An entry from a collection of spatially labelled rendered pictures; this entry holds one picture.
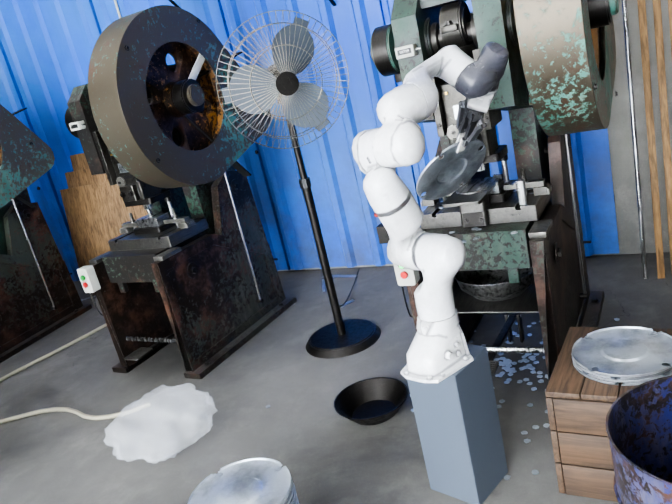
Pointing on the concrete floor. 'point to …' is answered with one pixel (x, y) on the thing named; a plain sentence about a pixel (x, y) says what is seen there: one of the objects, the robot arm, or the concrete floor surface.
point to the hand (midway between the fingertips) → (461, 142)
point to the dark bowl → (371, 400)
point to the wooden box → (581, 425)
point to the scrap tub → (642, 443)
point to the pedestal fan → (300, 54)
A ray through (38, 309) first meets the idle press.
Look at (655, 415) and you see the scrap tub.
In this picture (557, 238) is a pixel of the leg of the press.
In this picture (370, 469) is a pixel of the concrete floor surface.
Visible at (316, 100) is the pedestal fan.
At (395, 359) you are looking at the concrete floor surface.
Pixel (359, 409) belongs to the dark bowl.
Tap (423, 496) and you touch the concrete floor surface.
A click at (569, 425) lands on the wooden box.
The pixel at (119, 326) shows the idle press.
